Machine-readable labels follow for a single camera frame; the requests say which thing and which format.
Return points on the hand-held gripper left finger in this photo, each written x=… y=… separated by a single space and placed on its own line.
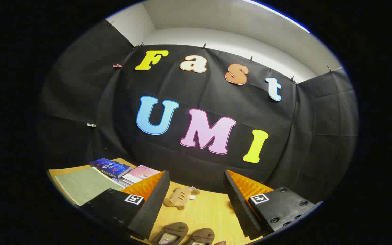
x=153 y=204

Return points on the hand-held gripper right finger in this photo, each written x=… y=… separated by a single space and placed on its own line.
x=238 y=204

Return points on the brown fuzzy shoe red label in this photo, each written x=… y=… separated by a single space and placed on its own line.
x=174 y=231

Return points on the green fabric storage box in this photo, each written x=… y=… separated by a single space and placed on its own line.
x=83 y=185

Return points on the tan plush toy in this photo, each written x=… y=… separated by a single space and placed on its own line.
x=180 y=198

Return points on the pink cover book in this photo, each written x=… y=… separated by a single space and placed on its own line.
x=141 y=173

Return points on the white paperback book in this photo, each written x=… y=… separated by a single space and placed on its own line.
x=125 y=182

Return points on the dark blue book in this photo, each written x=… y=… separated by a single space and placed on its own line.
x=111 y=166

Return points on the black backdrop cloth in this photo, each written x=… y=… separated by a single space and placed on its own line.
x=182 y=88

